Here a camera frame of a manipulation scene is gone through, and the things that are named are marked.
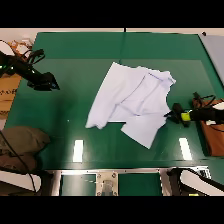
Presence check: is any dark brown garment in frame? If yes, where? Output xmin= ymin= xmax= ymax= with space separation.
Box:
xmin=0 ymin=151 xmax=38 ymax=175

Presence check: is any white shirt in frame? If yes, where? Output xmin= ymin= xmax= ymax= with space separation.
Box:
xmin=85 ymin=61 xmax=177 ymax=150

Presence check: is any brown cardboard box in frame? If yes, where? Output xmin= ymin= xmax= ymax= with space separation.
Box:
xmin=0 ymin=73 xmax=23 ymax=118

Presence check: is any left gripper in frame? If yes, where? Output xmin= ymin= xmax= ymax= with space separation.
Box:
xmin=27 ymin=71 xmax=61 ymax=92

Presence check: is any black cable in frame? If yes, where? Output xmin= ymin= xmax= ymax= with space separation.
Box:
xmin=0 ymin=130 xmax=38 ymax=194

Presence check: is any silver frame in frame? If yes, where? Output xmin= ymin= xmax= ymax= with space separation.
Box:
xmin=45 ymin=166 xmax=212 ymax=197

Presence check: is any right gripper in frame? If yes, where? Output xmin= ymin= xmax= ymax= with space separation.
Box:
xmin=164 ymin=102 xmax=193 ymax=128

